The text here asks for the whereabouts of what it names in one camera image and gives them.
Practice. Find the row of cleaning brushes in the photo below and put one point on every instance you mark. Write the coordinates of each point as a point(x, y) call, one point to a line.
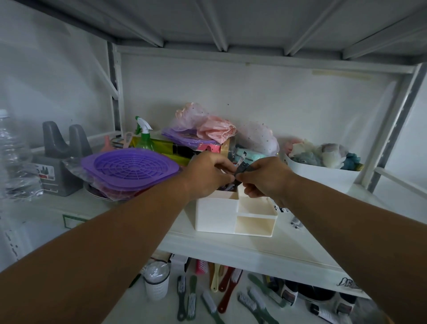
point(230, 293)

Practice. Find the pile of soft plush items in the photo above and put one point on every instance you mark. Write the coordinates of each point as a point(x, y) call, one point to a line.
point(328, 155)

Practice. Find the black and white bottle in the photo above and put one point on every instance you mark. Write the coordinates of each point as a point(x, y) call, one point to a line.
point(289, 292)
point(345, 302)

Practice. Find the person's right hand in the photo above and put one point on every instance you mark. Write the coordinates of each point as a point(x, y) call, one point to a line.
point(268, 178)

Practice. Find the white cup in plastic wrap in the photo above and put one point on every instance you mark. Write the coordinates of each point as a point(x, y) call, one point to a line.
point(156, 280)

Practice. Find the grey plastic holder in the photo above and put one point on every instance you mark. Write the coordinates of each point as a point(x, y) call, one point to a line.
point(60, 160)

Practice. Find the white plastic bin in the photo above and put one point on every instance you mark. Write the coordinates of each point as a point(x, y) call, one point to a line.
point(327, 178)

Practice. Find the purple wrapped packet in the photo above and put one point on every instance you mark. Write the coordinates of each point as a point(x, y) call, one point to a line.
point(185, 137)

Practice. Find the white plastic desk organizer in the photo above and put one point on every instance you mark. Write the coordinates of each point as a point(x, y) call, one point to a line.
point(216, 217)

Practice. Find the mint green packet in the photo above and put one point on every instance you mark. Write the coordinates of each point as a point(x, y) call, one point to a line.
point(250, 154)

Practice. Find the black and white tube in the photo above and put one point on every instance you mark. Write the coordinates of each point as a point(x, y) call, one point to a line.
point(322, 313)

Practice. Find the clear plastic water bottle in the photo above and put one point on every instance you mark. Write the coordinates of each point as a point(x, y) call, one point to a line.
point(15, 160)

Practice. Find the yellow green box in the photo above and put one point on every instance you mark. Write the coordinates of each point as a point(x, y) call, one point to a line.
point(166, 148)

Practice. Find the green bordered shelf label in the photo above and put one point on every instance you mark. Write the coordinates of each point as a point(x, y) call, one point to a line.
point(71, 222)

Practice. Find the person's left forearm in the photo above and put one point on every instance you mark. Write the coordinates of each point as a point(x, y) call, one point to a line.
point(90, 257)

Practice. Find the small black hair clip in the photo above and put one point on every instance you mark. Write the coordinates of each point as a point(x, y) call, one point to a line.
point(241, 168)

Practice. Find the person's left thumb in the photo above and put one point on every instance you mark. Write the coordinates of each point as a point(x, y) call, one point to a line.
point(226, 176)

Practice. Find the white dotted mesh pouf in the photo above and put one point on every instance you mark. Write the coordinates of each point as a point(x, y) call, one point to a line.
point(258, 138)

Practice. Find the small clear clip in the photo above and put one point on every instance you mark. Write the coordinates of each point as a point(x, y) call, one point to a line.
point(296, 223)

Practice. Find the person's right forearm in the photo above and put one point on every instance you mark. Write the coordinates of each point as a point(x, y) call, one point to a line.
point(363, 240)

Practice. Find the white metal shelf rack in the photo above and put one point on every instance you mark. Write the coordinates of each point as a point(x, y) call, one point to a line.
point(267, 30)

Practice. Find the purple plastic strainer basket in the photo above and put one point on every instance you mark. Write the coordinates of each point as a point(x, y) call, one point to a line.
point(130, 168)

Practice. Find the green spray bottle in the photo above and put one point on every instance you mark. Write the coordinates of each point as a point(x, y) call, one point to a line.
point(145, 138)

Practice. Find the pink mesh bath pouf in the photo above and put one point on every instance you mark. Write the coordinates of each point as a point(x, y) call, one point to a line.
point(213, 128)

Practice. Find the person's left hand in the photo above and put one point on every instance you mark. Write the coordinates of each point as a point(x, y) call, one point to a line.
point(203, 175)

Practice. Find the person's right thumb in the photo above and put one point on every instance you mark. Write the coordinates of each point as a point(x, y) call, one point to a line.
point(243, 183)

